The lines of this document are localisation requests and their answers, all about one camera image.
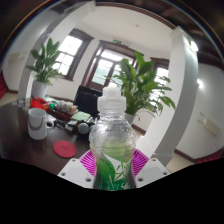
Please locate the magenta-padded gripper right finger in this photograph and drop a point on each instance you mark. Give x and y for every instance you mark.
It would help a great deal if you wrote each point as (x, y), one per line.
(151, 170)

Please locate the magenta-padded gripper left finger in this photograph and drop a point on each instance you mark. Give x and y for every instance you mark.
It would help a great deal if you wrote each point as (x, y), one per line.
(75, 171)

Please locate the clear green-labelled drink bottle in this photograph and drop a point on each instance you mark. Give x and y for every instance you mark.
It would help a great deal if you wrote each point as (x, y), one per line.
(111, 143)

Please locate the flat round red coaster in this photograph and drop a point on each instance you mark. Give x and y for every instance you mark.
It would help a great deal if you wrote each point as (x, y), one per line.
(64, 149)

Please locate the green flat packet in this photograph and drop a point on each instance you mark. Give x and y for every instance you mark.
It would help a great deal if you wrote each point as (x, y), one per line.
(80, 116)

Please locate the white ceramic mug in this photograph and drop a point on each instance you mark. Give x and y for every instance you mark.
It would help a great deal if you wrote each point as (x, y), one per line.
(36, 125)

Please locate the box of small snacks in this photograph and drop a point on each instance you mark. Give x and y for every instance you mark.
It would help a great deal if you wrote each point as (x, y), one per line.
(65, 108)

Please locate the black chair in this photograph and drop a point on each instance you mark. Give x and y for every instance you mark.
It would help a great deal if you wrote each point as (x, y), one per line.
(86, 100)

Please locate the large potted plant, white pot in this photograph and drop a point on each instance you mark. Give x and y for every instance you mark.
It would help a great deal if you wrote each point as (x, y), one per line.
(141, 86)

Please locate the dark wooden glazed door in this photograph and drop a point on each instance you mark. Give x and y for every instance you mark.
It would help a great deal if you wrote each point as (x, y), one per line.
(103, 66)

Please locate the small potted plant, white pot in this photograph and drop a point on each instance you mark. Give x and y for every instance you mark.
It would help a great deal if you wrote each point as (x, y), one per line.
(45, 63)

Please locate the bright pillar lamp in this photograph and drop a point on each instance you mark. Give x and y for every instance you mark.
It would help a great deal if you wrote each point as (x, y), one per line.
(193, 46)

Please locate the green exit sign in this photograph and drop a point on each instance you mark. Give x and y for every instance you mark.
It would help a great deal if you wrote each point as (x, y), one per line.
(117, 41)

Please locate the white wall unit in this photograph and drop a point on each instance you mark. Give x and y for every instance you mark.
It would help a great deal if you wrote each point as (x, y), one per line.
(209, 124)

